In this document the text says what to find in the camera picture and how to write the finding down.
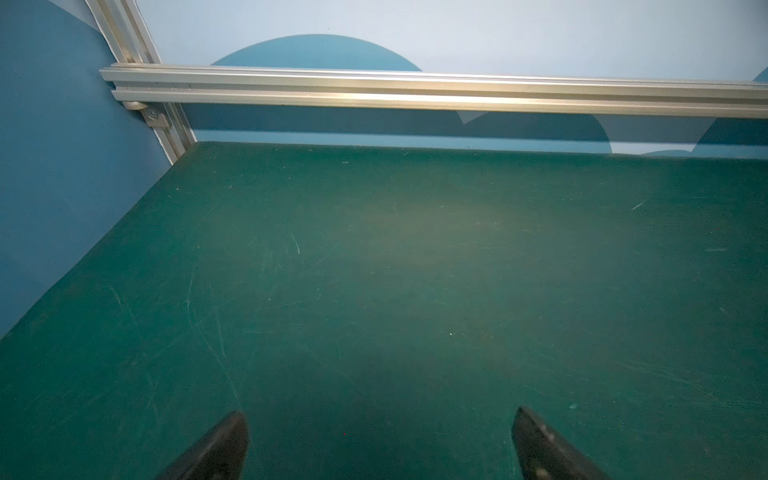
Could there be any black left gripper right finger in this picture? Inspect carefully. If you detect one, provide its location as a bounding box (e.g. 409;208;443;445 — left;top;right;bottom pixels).
511;406;609;480

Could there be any left aluminium corner post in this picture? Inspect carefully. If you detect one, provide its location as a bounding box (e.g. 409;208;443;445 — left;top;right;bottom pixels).
85;0;197;165

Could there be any horizontal aluminium back rail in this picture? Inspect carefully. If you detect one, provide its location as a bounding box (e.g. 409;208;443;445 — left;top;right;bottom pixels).
100;64;767;119

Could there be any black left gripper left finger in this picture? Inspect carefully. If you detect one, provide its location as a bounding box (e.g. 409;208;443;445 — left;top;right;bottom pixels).
155;411;249;480

